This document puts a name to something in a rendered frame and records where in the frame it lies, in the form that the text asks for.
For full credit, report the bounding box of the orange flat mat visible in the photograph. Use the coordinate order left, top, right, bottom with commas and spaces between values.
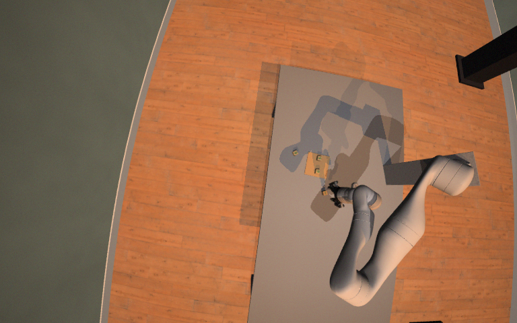
304, 152, 330, 179

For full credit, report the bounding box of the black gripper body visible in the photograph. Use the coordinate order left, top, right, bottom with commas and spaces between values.
334, 186, 342, 203

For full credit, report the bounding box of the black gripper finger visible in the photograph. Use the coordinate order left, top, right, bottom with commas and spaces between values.
330, 198, 345, 208
327, 181, 338, 193

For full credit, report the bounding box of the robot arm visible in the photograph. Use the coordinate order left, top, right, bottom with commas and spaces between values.
330, 155, 474, 306

